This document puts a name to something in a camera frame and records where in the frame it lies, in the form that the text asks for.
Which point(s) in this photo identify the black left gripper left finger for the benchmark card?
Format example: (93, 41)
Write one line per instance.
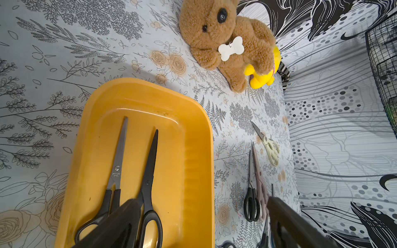
(118, 230)

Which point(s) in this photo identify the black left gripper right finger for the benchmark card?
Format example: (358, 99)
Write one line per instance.
(290, 230)

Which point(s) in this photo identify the pink scissors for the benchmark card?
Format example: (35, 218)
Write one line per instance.
(262, 193)

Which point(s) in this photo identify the beige kitchen scissors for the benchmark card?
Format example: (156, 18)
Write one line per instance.
(271, 147)

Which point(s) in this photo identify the small black scissors front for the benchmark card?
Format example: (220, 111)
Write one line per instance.
(226, 244)

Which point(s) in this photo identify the yellow plastic storage box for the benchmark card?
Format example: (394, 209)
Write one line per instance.
(183, 187)

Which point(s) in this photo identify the black white striped tail toy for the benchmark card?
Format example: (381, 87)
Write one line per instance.
(285, 75)

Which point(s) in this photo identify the brown plush dog toy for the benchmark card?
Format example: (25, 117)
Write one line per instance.
(220, 39)

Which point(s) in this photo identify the black wire wall basket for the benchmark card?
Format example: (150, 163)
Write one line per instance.
(381, 43)

